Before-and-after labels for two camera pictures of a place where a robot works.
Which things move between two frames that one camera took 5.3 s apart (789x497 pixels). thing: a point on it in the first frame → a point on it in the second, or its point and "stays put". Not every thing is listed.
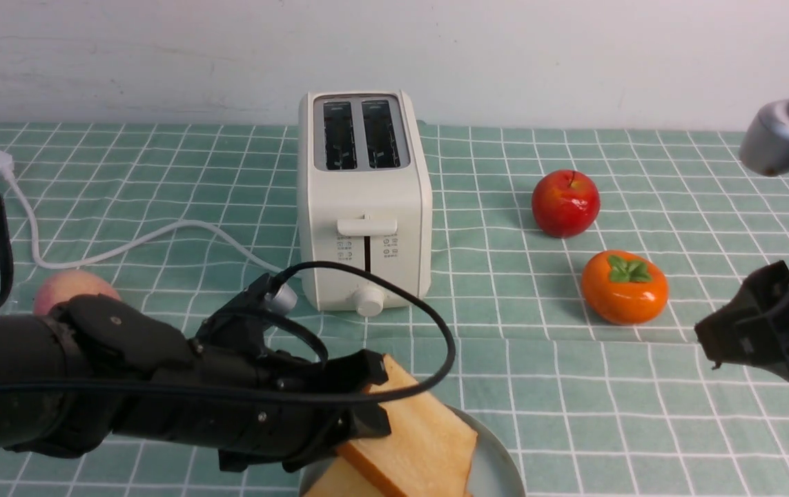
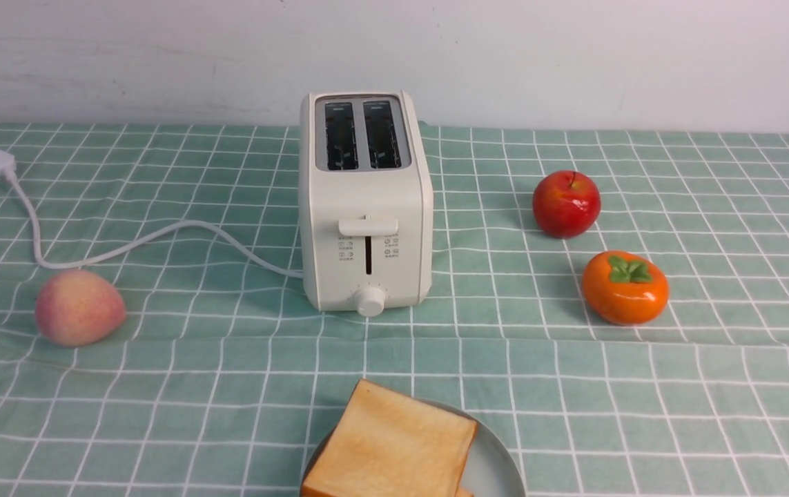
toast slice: x=339 y=479 → x=461 y=491
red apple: x=565 y=203 stays put
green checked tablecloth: x=569 y=268 stays put
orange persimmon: x=625 y=288 stays put
